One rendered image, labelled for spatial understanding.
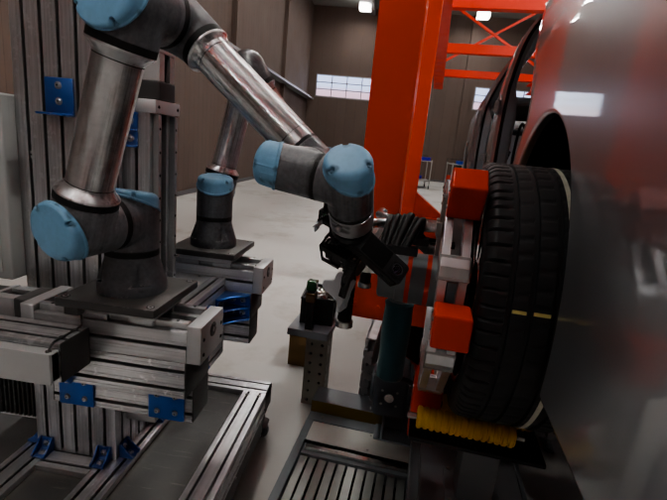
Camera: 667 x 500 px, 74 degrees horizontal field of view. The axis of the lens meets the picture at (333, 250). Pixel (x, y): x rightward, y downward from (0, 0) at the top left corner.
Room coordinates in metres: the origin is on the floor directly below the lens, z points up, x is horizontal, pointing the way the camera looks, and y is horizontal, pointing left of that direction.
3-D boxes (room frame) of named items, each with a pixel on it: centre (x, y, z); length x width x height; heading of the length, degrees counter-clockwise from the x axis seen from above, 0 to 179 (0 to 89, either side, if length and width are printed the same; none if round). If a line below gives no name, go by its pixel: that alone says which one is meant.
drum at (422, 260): (1.18, -0.24, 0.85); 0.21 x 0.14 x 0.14; 79
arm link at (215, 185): (1.48, 0.41, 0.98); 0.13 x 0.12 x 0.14; 12
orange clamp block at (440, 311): (0.85, -0.25, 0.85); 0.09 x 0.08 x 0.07; 169
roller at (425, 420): (1.03, -0.38, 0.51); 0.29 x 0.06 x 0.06; 79
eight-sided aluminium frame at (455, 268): (1.16, -0.31, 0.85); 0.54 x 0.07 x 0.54; 169
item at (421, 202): (3.58, -0.88, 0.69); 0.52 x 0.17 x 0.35; 79
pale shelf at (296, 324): (1.87, 0.03, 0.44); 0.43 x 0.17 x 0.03; 169
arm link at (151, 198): (0.97, 0.46, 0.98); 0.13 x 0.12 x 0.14; 163
